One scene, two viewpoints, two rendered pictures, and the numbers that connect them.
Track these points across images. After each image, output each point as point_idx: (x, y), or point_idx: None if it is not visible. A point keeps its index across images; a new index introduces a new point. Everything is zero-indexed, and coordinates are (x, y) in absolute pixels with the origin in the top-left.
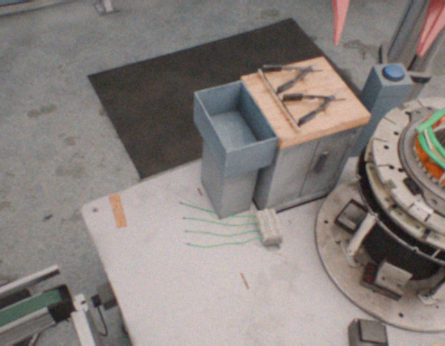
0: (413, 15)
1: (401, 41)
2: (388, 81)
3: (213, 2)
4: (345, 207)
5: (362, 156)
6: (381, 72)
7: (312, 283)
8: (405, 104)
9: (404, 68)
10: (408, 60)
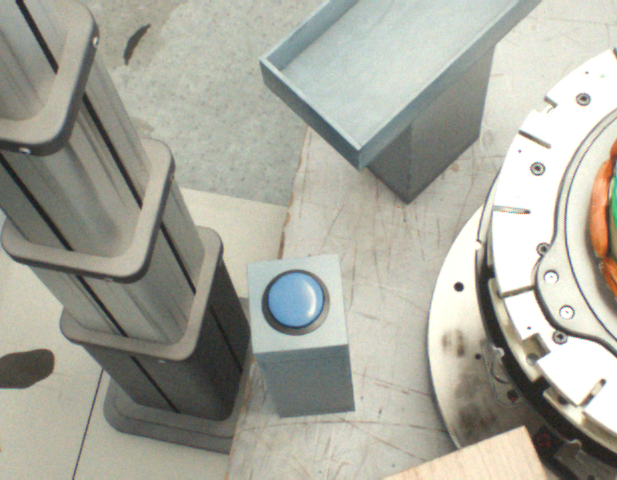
0: (76, 193)
1: (99, 224)
2: (329, 323)
3: None
4: (560, 468)
5: (616, 462)
6: (289, 335)
7: None
8: (527, 333)
9: (273, 262)
10: (131, 205)
